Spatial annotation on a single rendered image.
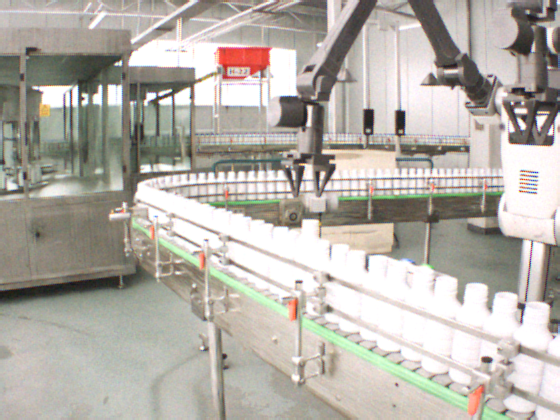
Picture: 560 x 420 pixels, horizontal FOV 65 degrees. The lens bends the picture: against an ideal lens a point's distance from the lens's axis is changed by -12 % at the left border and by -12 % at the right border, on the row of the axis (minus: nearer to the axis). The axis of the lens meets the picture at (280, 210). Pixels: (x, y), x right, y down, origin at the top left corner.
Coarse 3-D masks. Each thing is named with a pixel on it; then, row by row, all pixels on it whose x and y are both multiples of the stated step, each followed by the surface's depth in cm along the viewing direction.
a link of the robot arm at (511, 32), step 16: (544, 0) 69; (496, 16) 70; (512, 16) 68; (528, 16) 71; (544, 16) 70; (496, 32) 70; (512, 32) 68; (528, 32) 69; (512, 48) 70; (528, 48) 71
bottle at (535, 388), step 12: (528, 312) 63; (540, 312) 61; (528, 324) 63; (540, 324) 61; (516, 336) 64; (528, 336) 62; (540, 336) 61; (552, 336) 62; (540, 348) 61; (516, 360) 63; (528, 360) 62; (516, 372) 63; (528, 372) 62; (540, 372) 62; (516, 384) 63; (528, 384) 62; (540, 384) 62; (516, 396) 63; (516, 408) 63; (528, 408) 62
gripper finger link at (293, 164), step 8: (288, 160) 111; (296, 160) 109; (304, 160) 110; (288, 168) 108; (296, 168) 104; (304, 168) 105; (288, 176) 109; (296, 176) 106; (296, 184) 107; (296, 192) 108
